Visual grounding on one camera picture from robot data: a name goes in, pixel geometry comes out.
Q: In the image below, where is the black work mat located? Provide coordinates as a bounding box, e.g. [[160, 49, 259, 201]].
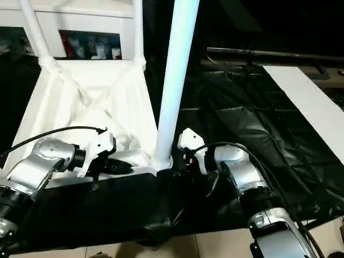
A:
[[0, 51, 344, 249]]

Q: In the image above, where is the white plastic table top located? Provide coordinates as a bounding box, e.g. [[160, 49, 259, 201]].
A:
[[2, 58, 173, 189]]

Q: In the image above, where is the black case with yellow label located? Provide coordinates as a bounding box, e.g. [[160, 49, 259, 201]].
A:
[[141, 0, 209, 70]]

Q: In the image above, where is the white flat board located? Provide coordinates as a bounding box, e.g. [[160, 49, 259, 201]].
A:
[[262, 65, 344, 156]]

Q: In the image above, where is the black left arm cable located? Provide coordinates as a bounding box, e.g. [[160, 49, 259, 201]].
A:
[[0, 126, 108, 158]]

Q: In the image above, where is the black metal rod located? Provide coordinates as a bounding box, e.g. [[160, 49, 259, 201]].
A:
[[206, 47, 344, 62]]

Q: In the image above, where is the black metal table strut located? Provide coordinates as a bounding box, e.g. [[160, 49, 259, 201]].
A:
[[300, 219, 319, 229]]

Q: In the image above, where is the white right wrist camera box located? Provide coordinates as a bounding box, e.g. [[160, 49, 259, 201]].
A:
[[177, 128, 208, 175]]

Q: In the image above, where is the white cabinet with glass doors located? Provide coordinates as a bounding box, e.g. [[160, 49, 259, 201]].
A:
[[0, 0, 135, 60]]

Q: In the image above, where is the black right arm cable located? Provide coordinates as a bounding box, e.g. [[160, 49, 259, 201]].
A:
[[195, 141, 320, 258]]

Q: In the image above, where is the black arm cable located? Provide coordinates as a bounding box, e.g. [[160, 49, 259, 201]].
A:
[[195, 141, 320, 258], [0, 126, 108, 158]]

